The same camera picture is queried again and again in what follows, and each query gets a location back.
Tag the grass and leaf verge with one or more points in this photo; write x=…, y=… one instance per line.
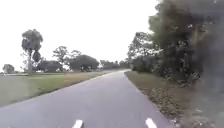
x=160, y=95

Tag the grass field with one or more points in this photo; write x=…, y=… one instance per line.
x=36, y=85

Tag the grey asphalt road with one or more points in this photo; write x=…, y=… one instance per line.
x=100, y=100

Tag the tall slim tree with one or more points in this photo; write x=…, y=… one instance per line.
x=31, y=41

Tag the row of trees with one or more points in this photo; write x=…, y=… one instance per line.
x=180, y=40

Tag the robot's own part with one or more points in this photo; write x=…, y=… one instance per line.
x=150, y=123
x=77, y=124

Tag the distant group of trees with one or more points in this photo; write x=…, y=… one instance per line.
x=83, y=62

